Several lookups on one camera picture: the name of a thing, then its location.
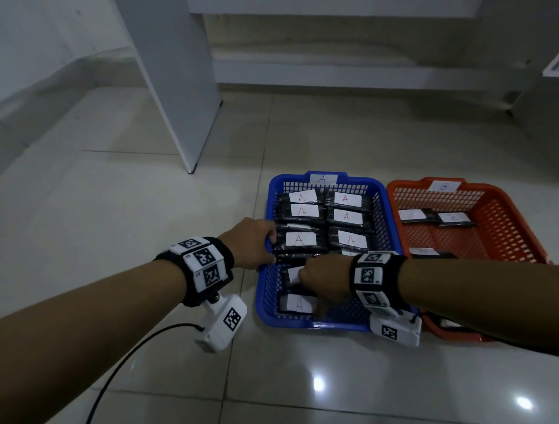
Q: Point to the person's left forearm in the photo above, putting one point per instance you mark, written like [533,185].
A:
[87,332]

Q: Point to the orange plastic basket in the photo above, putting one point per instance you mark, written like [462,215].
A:
[502,231]

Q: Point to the person's left hand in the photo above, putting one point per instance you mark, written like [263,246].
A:
[249,244]

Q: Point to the person's right forearm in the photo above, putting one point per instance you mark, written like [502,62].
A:
[480,297]

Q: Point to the white desk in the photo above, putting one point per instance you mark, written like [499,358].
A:
[174,87]

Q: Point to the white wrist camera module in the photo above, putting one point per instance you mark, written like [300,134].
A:
[222,323]
[395,332]

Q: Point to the blue plastic basket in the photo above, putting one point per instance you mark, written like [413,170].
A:
[270,284]

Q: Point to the white cabinet door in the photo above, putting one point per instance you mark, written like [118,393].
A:
[552,65]

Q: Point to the person's right hand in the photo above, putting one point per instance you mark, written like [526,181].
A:
[327,279]

